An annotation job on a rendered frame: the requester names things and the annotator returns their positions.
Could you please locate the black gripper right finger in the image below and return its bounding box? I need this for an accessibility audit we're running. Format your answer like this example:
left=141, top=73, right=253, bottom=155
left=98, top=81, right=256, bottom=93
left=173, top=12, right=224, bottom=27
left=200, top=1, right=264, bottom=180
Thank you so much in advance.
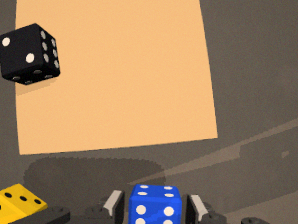
left=185, top=195, right=270, bottom=224

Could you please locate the yellow die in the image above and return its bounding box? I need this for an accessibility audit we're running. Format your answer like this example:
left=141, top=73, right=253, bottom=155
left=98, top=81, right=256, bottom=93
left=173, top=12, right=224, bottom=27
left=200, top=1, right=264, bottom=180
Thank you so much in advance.
left=0, top=184, right=48, bottom=224

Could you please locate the black die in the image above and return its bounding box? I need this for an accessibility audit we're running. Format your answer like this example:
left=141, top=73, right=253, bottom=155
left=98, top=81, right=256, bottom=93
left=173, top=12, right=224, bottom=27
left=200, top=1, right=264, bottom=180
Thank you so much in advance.
left=0, top=23, right=61, bottom=86

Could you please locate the tan square mat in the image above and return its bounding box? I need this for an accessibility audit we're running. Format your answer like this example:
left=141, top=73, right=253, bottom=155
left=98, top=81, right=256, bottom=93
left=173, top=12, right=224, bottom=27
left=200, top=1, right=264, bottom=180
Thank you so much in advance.
left=15, top=0, right=217, bottom=155

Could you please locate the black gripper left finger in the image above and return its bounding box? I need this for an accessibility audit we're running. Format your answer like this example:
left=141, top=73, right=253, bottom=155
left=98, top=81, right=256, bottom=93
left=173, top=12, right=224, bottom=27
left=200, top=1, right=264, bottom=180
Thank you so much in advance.
left=7, top=190, right=125, bottom=224

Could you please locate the blue die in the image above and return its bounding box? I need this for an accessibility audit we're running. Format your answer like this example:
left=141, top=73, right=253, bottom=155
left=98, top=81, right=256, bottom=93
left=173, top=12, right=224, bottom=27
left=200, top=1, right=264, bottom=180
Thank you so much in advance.
left=128, top=184, right=182, bottom=224

